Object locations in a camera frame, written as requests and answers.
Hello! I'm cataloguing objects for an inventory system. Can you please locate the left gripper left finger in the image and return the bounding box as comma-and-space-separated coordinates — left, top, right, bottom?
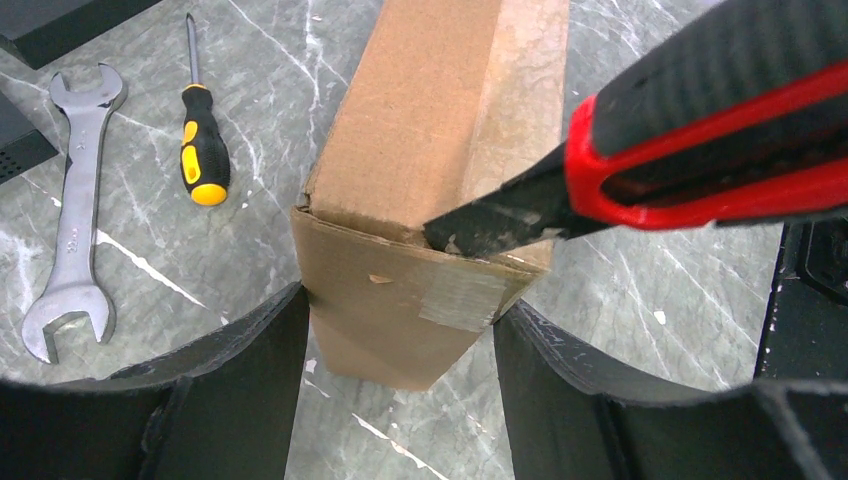
1, 283, 309, 479

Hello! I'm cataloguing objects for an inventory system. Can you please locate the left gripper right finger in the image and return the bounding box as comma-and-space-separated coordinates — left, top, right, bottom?
494, 301, 847, 479

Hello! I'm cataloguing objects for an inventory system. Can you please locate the brown cardboard express box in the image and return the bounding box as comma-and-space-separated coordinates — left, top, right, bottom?
290, 1, 569, 391

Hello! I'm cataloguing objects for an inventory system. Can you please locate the red black utility knife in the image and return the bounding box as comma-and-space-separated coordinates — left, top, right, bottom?
423, 1, 847, 258

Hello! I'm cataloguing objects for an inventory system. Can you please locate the silver open-end wrench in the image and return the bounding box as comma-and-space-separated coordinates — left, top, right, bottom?
21, 62, 127, 364

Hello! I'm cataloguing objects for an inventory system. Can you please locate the yellow black screwdriver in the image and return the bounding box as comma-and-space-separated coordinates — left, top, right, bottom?
179, 13, 231, 206

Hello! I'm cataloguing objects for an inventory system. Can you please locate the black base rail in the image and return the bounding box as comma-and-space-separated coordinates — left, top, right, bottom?
753, 218, 847, 381

